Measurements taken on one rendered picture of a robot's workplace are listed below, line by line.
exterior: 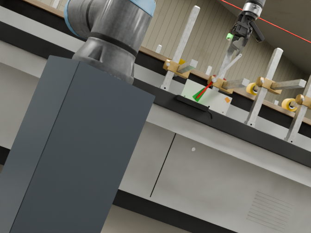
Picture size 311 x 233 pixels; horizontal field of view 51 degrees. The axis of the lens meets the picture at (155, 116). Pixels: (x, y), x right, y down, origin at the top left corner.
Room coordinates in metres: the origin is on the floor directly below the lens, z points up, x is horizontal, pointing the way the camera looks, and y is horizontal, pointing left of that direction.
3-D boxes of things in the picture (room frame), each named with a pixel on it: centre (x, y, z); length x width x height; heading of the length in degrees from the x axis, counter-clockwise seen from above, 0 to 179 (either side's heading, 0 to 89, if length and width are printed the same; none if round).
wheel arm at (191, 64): (1.62, -0.04, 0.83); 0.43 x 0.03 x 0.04; 8
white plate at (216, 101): (1.69, -0.21, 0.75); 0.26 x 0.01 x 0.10; 98
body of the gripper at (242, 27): (1.64, -0.24, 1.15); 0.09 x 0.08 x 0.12; 98
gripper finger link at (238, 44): (1.63, -0.25, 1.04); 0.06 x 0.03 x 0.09; 98
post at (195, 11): (1.68, 0.01, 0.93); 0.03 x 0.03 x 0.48; 8
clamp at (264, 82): (1.76, -0.50, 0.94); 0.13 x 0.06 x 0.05; 98
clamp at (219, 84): (1.72, -0.26, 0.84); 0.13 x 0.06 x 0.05; 98
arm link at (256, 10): (1.64, -0.25, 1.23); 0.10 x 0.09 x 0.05; 8
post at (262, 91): (1.75, -0.48, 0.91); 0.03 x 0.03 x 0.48; 8
